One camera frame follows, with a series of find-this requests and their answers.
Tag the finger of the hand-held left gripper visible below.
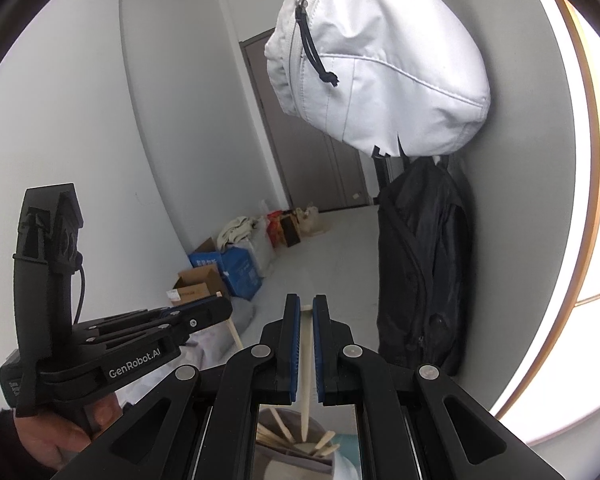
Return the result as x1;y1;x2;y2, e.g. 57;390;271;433
87;296;233;350
82;308;173;333

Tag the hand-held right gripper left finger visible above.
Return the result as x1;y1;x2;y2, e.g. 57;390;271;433
52;294;301;480

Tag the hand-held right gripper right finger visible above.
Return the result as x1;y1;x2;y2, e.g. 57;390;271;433
312;294;566;480

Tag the single wooden chopstick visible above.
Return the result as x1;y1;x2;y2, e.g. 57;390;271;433
300;304;315;443
216;291;243;351

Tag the grey divided utensil holder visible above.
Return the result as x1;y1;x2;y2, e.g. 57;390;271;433
254;405;361;480

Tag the person's dark-sleeved left forearm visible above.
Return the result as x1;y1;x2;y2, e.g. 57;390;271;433
0;407;56;480

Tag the person's left hand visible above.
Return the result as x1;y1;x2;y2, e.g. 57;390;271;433
12;392;123;471

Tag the brown cardboard box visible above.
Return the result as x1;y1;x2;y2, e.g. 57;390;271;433
166;266;226;307

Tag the blue printed box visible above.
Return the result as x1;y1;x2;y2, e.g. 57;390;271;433
189;246;263;301

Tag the white cloth bag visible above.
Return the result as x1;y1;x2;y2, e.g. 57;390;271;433
216;216;278;281

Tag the red package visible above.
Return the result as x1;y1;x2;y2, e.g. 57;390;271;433
266;210;287;247

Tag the black backpack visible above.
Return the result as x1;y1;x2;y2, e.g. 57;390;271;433
376;155;476;376

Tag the grey door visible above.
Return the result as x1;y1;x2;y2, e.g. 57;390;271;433
240;30;381;212

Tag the white fabric bag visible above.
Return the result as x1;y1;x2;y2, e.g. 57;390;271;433
264;0;491;158

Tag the thin black cable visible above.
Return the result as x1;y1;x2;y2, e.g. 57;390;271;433
71;264;89;326

